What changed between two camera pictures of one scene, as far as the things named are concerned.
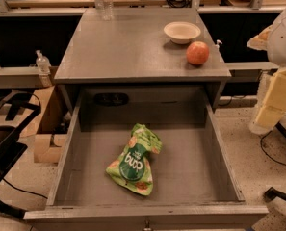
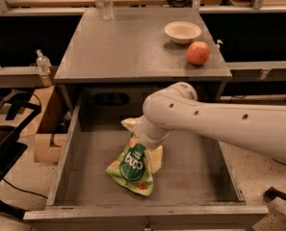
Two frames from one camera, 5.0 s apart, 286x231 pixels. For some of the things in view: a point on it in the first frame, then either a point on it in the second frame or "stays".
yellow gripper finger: (282, 93) -> (129, 123)
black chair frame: (5, 144) stays
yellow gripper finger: (270, 115) -> (155, 158)
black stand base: (271, 193) stays
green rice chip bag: (132, 167) stays
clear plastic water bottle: (104, 3) stays
